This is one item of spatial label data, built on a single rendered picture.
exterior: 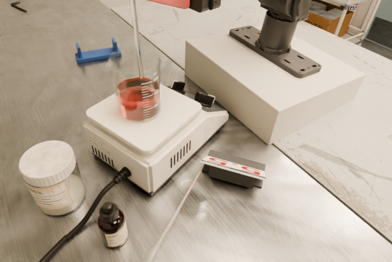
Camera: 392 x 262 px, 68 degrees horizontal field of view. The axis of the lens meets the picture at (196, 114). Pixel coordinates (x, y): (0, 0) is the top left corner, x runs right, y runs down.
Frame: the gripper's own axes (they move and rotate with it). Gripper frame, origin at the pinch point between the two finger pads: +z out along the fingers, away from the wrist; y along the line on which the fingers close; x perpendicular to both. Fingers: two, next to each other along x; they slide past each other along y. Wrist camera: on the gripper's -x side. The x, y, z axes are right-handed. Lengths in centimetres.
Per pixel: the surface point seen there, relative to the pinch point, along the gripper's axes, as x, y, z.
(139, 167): 19.0, 6.9, 6.0
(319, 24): 86, -63, -203
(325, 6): 82, -76, -233
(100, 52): 24.0, -30.3, -8.3
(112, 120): 15.8, 0.5, 5.3
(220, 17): 27, -30, -49
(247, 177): 22.6, 15.7, -5.3
